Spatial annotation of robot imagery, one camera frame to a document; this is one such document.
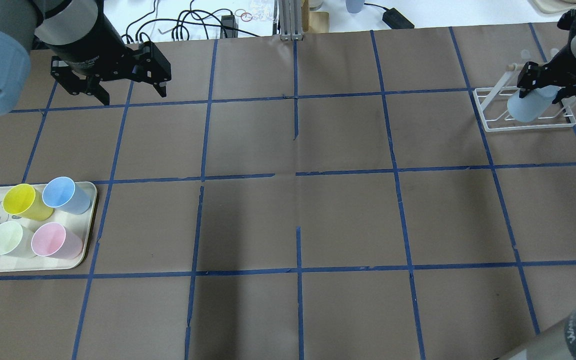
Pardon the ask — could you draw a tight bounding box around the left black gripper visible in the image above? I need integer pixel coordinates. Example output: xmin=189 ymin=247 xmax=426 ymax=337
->
xmin=48 ymin=14 xmax=172 ymax=106

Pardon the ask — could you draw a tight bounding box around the yellow plastic cup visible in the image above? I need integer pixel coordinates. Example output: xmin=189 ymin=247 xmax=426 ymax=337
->
xmin=2 ymin=183 xmax=54 ymax=221

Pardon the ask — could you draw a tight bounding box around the pink plastic cup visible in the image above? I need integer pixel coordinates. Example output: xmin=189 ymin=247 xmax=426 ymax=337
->
xmin=30 ymin=222 xmax=83 ymax=260

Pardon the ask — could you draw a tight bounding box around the cream plastic tray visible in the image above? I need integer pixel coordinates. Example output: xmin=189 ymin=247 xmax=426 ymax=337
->
xmin=0 ymin=181 xmax=98 ymax=272

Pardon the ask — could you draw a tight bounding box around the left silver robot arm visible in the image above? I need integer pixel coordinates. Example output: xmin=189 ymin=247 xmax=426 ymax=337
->
xmin=0 ymin=0 xmax=172 ymax=116

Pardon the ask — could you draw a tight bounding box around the black power adapter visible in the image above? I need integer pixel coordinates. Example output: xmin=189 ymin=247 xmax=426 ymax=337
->
xmin=382 ymin=7 xmax=415 ymax=30

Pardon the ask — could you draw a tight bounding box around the light blue plastic cup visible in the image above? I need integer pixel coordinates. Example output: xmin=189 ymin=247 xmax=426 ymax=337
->
xmin=507 ymin=85 xmax=560 ymax=123

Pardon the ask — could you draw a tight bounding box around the pale green plastic cup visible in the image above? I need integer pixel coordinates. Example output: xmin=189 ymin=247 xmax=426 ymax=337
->
xmin=0 ymin=221 xmax=36 ymax=259

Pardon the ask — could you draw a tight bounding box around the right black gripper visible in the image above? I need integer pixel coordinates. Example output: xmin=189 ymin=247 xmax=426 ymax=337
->
xmin=517 ymin=47 xmax=576 ymax=98

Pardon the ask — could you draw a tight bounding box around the blue cup on desk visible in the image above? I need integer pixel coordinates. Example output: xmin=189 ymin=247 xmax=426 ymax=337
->
xmin=345 ymin=0 xmax=365 ymax=14

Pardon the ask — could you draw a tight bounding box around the wooden mug tree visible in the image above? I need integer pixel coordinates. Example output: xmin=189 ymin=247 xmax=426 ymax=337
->
xmin=301 ymin=0 xmax=330 ymax=34

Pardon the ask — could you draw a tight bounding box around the white wire cup rack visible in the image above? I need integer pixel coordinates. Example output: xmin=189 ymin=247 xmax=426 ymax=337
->
xmin=471 ymin=49 xmax=576 ymax=133

